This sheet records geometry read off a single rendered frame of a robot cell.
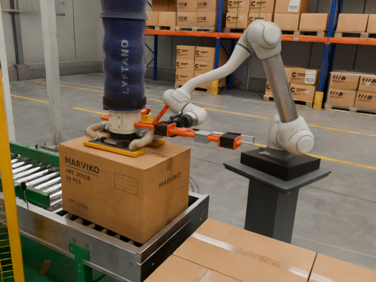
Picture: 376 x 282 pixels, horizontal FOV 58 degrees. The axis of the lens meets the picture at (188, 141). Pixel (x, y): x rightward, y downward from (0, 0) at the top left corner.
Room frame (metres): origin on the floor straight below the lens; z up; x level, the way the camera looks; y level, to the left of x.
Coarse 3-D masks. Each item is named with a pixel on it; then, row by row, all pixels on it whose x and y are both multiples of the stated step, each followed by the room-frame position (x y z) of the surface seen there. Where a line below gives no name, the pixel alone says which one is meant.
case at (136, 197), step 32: (64, 160) 1.73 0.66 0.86; (96, 160) 1.60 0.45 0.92; (128, 160) 1.55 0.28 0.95; (160, 160) 1.57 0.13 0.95; (64, 192) 1.74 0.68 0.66; (96, 192) 1.60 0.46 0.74; (128, 192) 1.49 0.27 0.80; (160, 192) 1.54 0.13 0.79; (128, 224) 1.49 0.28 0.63; (160, 224) 1.55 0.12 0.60
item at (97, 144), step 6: (102, 138) 1.72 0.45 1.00; (84, 144) 1.73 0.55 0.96; (90, 144) 1.71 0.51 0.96; (96, 144) 1.69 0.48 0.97; (102, 144) 1.69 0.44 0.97; (108, 144) 1.69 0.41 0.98; (114, 144) 1.69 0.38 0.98; (120, 144) 1.70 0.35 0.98; (126, 144) 1.66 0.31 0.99; (108, 150) 1.65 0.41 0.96; (114, 150) 1.64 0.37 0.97; (120, 150) 1.62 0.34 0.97; (126, 150) 1.62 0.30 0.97; (132, 150) 1.62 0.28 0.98; (138, 150) 1.64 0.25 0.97; (144, 150) 1.65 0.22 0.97; (132, 156) 1.59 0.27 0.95
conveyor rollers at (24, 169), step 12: (12, 156) 2.56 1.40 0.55; (12, 168) 2.35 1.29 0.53; (24, 168) 2.34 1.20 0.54; (36, 168) 2.33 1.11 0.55; (48, 168) 2.33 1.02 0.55; (24, 180) 2.14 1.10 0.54; (36, 180) 2.13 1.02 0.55; (48, 180) 2.20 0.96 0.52; (60, 180) 2.18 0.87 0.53; (48, 192) 1.98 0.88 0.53; (60, 192) 1.97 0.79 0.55; (36, 204) 1.81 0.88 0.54; (60, 204) 1.84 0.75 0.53; (72, 216) 1.70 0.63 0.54; (96, 228) 1.60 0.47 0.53; (132, 240) 1.48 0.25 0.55
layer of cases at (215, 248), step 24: (192, 240) 1.51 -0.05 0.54; (216, 240) 1.52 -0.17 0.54; (240, 240) 1.53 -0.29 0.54; (264, 240) 1.54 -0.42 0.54; (168, 264) 1.31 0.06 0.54; (192, 264) 1.32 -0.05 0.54; (216, 264) 1.33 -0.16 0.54; (240, 264) 1.34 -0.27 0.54; (264, 264) 1.34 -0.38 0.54; (288, 264) 1.35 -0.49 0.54; (312, 264) 1.36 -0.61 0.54; (336, 264) 1.37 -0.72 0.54
